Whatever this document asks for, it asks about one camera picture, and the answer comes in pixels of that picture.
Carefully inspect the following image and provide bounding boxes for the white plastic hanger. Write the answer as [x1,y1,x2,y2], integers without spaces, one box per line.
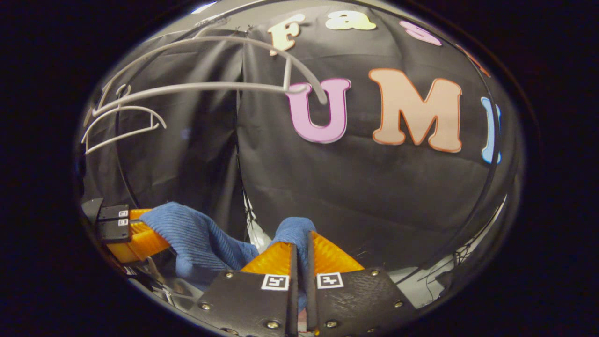
[81,83,168,156]

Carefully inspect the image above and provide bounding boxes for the white hanger with taped hook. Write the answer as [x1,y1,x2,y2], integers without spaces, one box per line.
[91,35,328,117]

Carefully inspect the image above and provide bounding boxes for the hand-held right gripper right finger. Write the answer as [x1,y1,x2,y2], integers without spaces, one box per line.
[307,230,417,337]

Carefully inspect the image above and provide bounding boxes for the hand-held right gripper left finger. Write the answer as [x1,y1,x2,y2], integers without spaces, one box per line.
[194,241,300,337]

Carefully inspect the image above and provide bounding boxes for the blue corduroy shirt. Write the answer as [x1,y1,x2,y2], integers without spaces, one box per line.
[139,201,319,312]

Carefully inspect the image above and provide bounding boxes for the black cable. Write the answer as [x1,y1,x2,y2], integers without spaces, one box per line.
[419,243,473,302]

